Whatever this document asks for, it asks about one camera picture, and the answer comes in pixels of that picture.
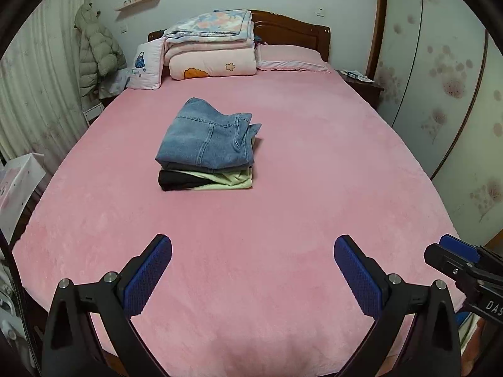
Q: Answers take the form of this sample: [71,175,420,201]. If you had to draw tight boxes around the dark wooden nightstand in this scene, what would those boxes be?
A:
[334,68,385,111]

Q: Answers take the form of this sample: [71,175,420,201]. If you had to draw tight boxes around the white plastic object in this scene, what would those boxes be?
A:
[0,267,25,362]

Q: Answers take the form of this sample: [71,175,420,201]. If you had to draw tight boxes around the beige puffer coat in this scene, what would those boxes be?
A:
[75,3,127,99]

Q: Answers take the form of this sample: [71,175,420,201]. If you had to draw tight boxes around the white floral wardrobe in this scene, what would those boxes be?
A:
[369,0,503,244]

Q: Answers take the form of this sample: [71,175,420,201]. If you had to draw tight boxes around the floral folded quilt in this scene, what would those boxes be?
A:
[163,9,255,45]

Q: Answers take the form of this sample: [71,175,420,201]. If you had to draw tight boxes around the brown wooden headboard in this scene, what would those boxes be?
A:
[147,10,331,63]

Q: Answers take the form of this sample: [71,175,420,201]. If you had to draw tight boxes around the white pillow with bag print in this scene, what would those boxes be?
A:
[128,38,166,91]

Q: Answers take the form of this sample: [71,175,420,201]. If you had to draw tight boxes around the small white stool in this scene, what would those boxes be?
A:
[82,102,105,125]

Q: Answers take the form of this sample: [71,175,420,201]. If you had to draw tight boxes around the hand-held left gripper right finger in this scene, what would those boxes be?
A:
[333,235,461,377]

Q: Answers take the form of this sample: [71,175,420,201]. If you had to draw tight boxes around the green and black garment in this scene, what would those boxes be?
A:
[158,167,253,192]

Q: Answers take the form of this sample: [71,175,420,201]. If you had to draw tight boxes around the blue jeans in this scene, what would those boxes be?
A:
[155,97,263,174]

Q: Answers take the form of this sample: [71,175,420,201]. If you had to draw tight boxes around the papers on nightstand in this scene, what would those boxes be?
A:
[340,69,376,84]

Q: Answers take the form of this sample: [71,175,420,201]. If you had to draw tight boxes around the white floral curtain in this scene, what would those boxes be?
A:
[0,0,103,166]

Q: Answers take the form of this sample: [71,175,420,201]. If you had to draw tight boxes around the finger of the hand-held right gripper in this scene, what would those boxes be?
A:
[423,243,484,283]
[439,234,503,263]

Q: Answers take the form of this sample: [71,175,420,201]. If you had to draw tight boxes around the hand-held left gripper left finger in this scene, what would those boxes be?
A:
[41,233,174,377]

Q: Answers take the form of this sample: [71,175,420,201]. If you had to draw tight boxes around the flat pink pillow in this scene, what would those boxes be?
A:
[255,44,333,74]

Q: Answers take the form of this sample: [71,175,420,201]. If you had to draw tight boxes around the light printed cloth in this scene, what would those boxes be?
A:
[98,68,130,100]

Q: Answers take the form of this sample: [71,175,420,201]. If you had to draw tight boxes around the wooden wall shelf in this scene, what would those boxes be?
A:
[115,0,162,12]

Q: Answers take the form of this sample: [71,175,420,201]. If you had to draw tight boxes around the pink bed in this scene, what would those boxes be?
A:
[12,71,468,377]

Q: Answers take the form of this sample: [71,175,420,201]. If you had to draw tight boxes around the pink folded quilt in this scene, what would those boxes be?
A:
[164,39,258,81]

